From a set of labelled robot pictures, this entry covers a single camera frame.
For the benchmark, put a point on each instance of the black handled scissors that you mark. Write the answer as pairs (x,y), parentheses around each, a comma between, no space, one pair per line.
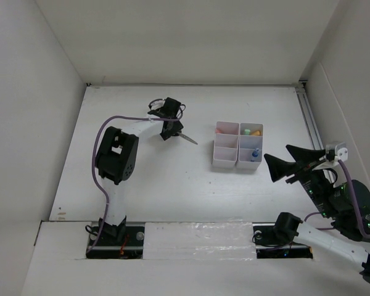
(187,138)

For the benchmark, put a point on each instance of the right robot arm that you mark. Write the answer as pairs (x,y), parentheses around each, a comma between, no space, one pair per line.
(353,223)

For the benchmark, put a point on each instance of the left white organizer box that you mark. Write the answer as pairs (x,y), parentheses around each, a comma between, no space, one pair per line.
(225,146)

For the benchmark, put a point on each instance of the aluminium rail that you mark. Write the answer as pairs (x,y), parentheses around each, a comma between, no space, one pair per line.
(308,117)

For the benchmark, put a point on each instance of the white organizer box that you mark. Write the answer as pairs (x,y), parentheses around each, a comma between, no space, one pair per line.
(225,146)
(244,155)

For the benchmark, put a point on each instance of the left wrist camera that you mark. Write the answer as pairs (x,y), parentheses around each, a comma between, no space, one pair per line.
(156,104)

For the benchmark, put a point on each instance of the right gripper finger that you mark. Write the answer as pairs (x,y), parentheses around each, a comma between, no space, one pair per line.
(279,168)
(306,157)

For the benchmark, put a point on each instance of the white taped panel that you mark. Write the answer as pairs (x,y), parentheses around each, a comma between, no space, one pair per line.
(199,241)

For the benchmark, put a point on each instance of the right white organizer box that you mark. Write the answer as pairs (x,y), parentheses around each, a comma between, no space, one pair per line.
(244,155)

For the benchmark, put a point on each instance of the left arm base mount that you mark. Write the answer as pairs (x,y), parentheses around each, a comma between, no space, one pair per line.
(130,247)

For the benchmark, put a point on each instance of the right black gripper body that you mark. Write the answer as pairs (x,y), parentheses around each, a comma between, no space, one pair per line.
(317,185)

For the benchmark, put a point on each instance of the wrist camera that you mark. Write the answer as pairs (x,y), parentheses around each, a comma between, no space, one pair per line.
(334,152)
(156,104)

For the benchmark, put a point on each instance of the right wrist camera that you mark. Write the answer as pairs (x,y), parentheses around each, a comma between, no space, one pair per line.
(334,152)

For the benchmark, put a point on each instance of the clear glue bottle blue cap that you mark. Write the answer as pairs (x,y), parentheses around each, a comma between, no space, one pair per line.
(254,155)

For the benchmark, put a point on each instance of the blue correction tape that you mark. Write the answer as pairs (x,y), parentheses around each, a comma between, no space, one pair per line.
(246,144)

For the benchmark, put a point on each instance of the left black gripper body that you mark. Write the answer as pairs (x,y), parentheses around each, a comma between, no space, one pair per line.
(166,134)

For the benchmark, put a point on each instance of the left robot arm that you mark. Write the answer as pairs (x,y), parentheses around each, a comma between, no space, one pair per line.
(114,159)

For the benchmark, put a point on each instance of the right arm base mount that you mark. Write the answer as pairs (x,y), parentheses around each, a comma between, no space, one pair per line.
(269,246)

